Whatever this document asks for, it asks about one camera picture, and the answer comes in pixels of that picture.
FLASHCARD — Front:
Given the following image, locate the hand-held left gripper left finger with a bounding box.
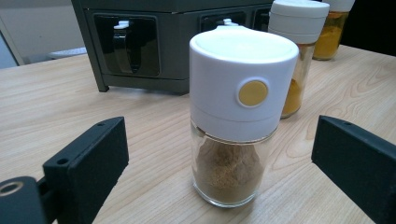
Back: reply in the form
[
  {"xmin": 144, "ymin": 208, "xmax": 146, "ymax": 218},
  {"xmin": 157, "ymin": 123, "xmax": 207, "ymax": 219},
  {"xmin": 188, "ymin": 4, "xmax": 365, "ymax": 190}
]
[{"xmin": 42, "ymin": 116, "xmax": 130, "ymax": 224}]

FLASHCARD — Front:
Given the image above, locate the dark grey spice rack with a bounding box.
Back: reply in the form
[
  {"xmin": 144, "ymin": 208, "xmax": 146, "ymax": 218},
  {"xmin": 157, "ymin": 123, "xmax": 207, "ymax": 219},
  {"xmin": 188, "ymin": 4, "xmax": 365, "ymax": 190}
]
[{"xmin": 70, "ymin": 0, "xmax": 275, "ymax": 96}]

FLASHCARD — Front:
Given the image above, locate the spice jar with brown powder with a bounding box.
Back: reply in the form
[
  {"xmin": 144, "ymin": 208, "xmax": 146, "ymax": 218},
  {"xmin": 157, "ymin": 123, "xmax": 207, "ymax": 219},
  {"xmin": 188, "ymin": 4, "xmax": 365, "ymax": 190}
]
[{"xmin": 189, "ymin": 25, "xmax": 301, "ymax": 209}]

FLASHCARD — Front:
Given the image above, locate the black rack hook white clip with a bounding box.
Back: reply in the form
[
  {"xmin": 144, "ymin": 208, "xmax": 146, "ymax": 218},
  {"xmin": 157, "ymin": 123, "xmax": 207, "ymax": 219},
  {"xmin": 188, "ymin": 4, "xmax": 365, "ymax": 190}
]
[
  {"xmin": 112, "ymin": 20, "xmax": 142, "ymax": 75},
  {"xmin": 214, "ymin": 18, "xmax": 241, "ymax": 28}
]

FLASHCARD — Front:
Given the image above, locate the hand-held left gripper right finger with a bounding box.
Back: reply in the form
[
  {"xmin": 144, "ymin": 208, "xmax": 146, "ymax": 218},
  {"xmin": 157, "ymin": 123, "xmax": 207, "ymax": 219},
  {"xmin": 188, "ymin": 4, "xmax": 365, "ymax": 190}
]
[{"xmin": 311, "ymin": 115, "xmax": 396, "ymax": 224}]

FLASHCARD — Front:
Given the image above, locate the spice jar with orange powder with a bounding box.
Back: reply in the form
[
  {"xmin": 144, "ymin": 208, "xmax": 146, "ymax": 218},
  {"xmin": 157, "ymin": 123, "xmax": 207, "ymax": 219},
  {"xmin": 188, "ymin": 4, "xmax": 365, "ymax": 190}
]
[{"xmin": 267, "ymin": 0, "xmax": 331, "ymax": 119}]

